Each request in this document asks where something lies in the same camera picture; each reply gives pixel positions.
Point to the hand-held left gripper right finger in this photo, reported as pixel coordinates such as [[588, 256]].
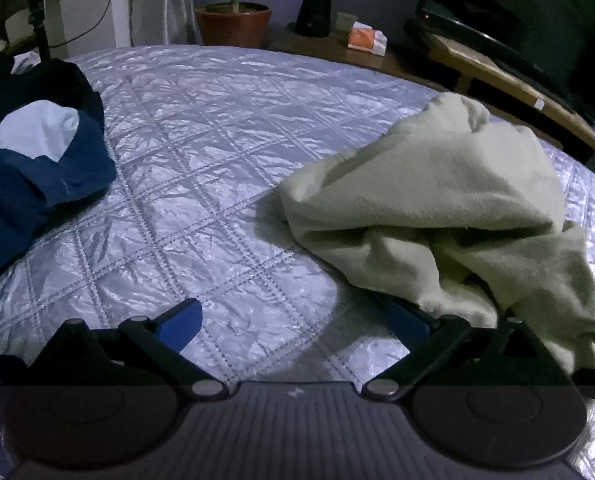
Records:
[[402, 321]]

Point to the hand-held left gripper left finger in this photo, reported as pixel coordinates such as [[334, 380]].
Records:
[[180, 326]]

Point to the pale green garment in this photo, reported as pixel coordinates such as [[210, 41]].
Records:
[[427, 185]]

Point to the quilted silver bedspread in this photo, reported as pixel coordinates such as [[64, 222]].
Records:
[[227, 160]]

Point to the dark blue garment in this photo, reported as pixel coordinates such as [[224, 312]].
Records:
[[27, 200]]

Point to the white garment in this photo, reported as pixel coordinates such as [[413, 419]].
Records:
[[24, 62], [37, 127]]

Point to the wooden television stand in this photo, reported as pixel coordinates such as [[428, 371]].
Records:
[[502, 77]]

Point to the black garment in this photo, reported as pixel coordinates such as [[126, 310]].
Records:
[[52, 85]]

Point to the low wooden table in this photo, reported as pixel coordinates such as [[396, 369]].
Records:
[[327, 50]]

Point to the orange and white box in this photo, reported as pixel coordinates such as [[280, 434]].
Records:
[[366, 39]]

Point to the small pale box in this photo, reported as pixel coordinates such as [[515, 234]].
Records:
[[345, 22]]

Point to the terracotta plant pot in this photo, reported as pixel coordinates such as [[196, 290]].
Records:
[[233, 25]]

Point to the black speaker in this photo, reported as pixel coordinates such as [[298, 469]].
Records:
[[313, 7]]

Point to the sheer white curtain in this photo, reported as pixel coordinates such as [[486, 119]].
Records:
[[160, 0]]

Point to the black television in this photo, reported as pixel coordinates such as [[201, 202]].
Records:
[[517, 10]]

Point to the black tripod stand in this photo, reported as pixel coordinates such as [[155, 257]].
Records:
[[38, 5]]

